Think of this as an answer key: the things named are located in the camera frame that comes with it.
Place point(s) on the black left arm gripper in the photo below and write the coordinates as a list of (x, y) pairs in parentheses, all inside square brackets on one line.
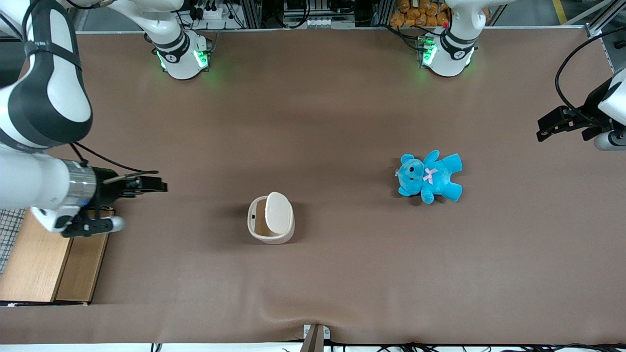
[(588, 113)]

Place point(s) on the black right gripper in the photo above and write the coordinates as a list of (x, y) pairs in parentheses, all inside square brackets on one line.
[(108, 188)]

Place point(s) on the white plastic trash can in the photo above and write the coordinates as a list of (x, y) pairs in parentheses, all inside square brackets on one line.
[(254, 225)]

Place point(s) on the white swing trash can lid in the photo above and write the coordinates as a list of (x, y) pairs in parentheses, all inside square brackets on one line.
[(279, 212)]

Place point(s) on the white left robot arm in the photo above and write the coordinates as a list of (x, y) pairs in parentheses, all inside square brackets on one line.
[(450, 49)]

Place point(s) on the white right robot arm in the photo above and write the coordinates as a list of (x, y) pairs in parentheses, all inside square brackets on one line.
[(49, 98)]

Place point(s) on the blue teddy bear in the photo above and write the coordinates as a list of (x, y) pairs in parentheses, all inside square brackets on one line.
[(430, 176)]

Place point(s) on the wooden box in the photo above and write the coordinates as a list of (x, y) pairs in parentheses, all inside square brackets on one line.
[(34, 259)]

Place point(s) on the pile of orange toys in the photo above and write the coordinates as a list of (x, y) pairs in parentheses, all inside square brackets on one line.
[(420, 12)]

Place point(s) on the white power strip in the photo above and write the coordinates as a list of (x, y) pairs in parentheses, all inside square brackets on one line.
[(212, 12)]

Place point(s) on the brown table mat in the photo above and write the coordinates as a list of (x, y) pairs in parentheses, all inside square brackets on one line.
[(342, 122)]

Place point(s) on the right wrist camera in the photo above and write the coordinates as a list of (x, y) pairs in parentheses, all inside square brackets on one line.
[(93, 226)]

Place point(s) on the aluminium frame post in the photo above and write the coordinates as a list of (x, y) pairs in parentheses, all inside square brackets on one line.
[(604, 19)]

